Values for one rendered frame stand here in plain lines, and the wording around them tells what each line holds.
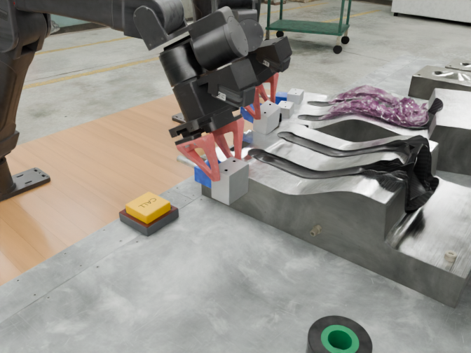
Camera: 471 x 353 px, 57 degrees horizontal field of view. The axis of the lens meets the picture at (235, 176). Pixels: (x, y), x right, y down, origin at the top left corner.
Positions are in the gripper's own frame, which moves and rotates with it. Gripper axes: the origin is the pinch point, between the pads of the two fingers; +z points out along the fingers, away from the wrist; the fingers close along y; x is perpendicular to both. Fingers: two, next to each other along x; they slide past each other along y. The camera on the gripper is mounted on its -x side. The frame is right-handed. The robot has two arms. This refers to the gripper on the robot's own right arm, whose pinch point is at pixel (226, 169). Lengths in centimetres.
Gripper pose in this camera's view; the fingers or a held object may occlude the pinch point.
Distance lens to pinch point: 67.6
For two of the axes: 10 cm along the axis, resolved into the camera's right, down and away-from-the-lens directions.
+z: 3.7, 9.1, 1.9
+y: 6.2, -4.0, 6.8
